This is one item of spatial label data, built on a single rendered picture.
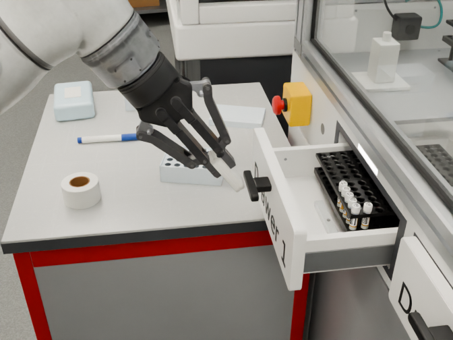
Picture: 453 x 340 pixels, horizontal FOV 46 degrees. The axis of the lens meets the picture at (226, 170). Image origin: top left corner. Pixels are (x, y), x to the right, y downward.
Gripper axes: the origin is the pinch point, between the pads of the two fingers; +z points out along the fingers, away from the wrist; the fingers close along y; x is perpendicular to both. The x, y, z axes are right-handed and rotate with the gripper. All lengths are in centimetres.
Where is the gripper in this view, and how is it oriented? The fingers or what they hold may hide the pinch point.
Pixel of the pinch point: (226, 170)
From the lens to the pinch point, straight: 79.3
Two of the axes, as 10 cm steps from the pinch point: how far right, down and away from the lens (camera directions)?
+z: 5.7, 6.5, 5.1
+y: 8.1, -5.5, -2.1
